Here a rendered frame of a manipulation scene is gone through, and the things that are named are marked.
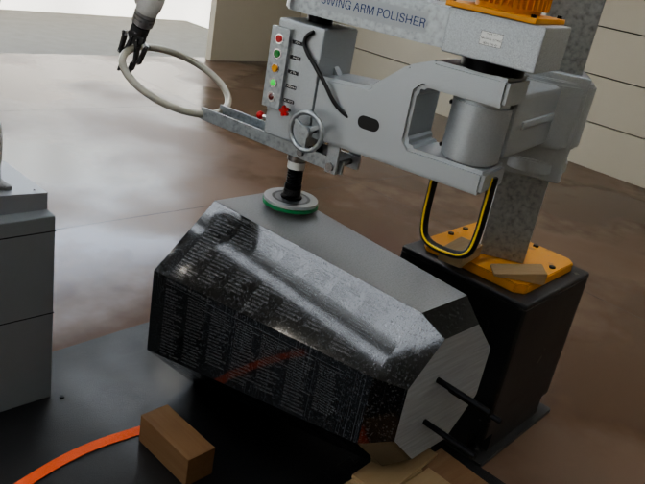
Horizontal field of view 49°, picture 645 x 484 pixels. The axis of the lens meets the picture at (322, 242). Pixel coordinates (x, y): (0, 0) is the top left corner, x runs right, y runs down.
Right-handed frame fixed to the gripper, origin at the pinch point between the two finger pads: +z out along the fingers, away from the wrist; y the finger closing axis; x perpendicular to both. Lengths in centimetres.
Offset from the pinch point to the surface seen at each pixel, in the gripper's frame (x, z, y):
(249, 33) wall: 700, 243, -203
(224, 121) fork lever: -14, -14, 54
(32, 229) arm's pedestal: -79, 30, 30
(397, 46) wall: 703, 137, -6
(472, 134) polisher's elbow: -39, -75, 135
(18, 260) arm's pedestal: -84, 41, 32
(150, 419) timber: -82, 69, 100
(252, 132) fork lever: -18, -19, 67
